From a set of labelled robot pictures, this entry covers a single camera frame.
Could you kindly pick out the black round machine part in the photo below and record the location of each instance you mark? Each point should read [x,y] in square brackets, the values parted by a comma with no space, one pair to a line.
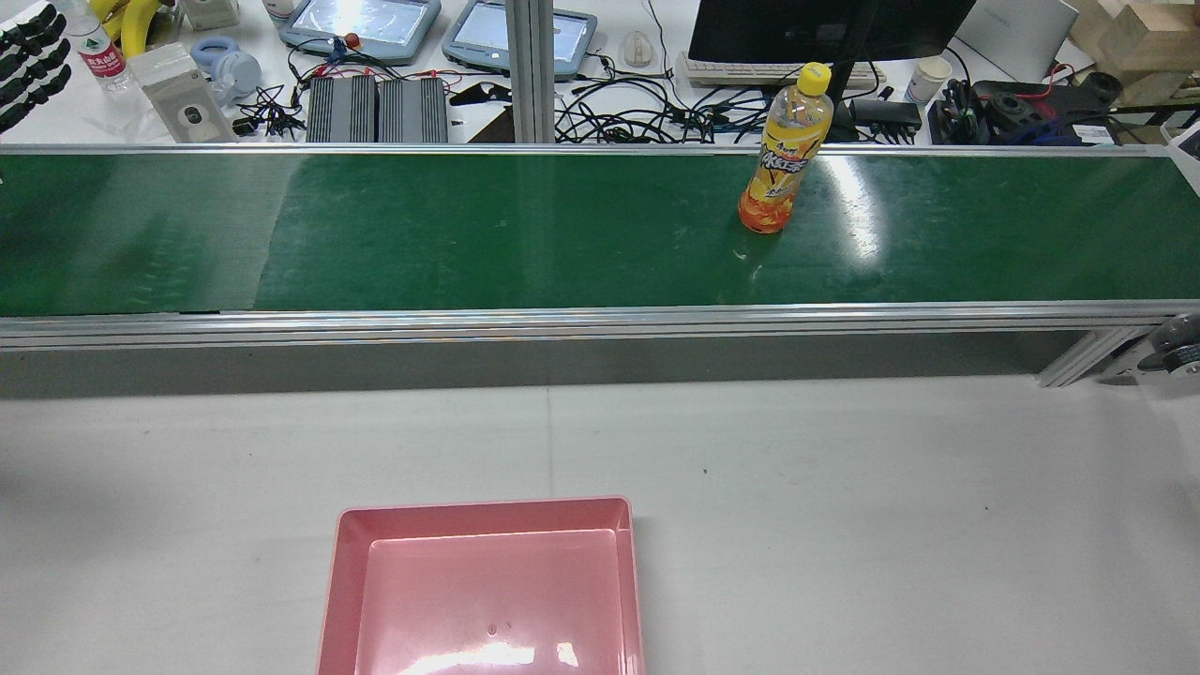
[1008,103]

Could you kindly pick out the water bottle red label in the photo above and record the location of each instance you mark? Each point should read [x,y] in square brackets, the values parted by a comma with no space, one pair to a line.
[103,61]

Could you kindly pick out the aluminium profile post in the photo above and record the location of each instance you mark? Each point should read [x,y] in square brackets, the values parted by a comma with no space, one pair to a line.
[530,75]

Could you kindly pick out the black flat bracket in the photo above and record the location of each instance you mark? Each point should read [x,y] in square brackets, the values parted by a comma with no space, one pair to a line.
[478,94]

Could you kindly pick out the white flat box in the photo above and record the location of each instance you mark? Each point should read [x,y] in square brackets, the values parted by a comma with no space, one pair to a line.
[1022,33]

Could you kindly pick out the white small container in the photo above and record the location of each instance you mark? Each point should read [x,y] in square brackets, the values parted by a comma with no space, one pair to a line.
[211,14]

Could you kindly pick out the white label tag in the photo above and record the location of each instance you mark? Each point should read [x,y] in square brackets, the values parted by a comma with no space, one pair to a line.
[1094,135]

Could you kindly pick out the light wooden blocks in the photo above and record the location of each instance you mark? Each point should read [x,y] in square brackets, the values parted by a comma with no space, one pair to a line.
[1148,47]

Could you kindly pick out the green conveyor belt aluminium frame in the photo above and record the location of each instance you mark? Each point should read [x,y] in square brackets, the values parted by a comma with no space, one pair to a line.
[562,234]

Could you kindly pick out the black computer monitor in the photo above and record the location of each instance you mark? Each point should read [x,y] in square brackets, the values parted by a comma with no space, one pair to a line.
[825,28]

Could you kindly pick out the pink plastic basket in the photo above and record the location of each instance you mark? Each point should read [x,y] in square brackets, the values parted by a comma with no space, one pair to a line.
[487,600]

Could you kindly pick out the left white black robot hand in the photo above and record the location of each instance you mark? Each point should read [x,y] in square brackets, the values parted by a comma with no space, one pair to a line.
[28,42]

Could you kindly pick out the grey teach pendant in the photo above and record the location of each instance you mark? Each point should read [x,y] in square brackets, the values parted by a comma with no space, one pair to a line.
[366,23]
[478,37]

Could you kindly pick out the white keyboard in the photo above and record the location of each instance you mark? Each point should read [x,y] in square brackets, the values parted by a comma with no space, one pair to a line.
[731,73]

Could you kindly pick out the light blue headphones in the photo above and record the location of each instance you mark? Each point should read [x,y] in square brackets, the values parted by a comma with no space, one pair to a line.
[239,70]

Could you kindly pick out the yellow bananas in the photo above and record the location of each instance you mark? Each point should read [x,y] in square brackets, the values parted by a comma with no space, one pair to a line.
[141,23]

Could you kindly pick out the white paper cup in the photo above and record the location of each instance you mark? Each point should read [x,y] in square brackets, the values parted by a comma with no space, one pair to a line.
[928,80]

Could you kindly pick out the orange juice bottle yellow cap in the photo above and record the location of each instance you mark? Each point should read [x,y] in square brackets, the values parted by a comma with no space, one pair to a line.
[783,159]

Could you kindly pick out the white computer mouse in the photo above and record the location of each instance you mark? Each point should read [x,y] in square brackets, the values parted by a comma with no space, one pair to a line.
[637,49]

